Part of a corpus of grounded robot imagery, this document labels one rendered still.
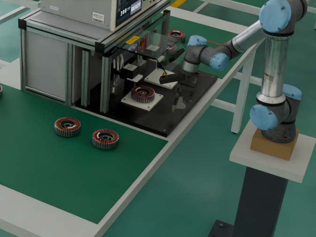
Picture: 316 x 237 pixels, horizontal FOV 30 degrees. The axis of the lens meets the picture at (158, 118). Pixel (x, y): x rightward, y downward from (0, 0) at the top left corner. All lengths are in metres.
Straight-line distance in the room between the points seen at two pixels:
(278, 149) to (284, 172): 0.11
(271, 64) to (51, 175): 0.95
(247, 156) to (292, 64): 2.70
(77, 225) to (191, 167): 1.68
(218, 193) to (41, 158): 1.41
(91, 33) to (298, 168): 1.06
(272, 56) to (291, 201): 1.48
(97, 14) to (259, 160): 0.95
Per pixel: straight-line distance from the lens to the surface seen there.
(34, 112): 2.72
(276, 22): 2.22
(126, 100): 2.76
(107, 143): 2.46
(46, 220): 2.15
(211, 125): 4.12
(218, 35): 3.61
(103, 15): 2.63
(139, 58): 3.01
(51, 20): 2.71
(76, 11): 2.70
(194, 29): 3.66
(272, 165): 2.54
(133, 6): 2.75
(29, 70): 2.82
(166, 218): 3.30
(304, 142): 2.74
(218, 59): 2.46
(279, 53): 2.29
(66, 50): 2.63
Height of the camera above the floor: 2.20
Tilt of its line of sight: 32 degrees down
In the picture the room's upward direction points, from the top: 6 degrees clockwise
